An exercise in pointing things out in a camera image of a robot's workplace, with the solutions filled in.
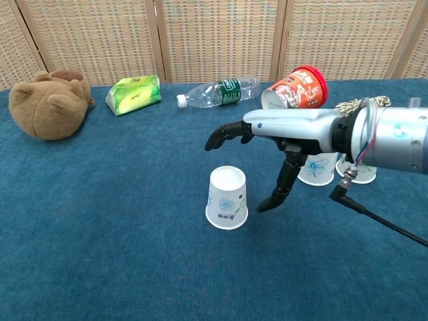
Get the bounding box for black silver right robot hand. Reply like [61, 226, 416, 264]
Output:
[204, 108, 342, 214]

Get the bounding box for white paper cup blue flower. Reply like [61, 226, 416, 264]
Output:
[296, 152, 340, 187]

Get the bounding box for red instant noodle cup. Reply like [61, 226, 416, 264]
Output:
[260, 65, 329, 110]

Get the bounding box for clear plastic water bottle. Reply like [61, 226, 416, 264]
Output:
[176, 76, 261, 109]

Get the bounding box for white paper cup green print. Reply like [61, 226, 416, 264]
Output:
[205, 166, 249, 231]

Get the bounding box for woven bamboo folding screen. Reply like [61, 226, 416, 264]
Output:
[0, 0, 428, 91]

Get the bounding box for green tissue pack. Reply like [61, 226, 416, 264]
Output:
[105, 74, 162, 117]

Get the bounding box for blue table cloth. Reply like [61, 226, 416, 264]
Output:
[0, 78, 428, 321]

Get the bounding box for brown plush toy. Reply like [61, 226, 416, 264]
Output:
[8, 69, 96, 141]

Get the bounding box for beige rope bundle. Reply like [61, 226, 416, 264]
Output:
[334, 95, 392, 116]

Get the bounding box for thin coloured wrist wires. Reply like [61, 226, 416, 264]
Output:
[353, 96, 379, 168]

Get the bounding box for black cable with metal connector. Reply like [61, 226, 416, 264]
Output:
[329, 167, 428, 249]

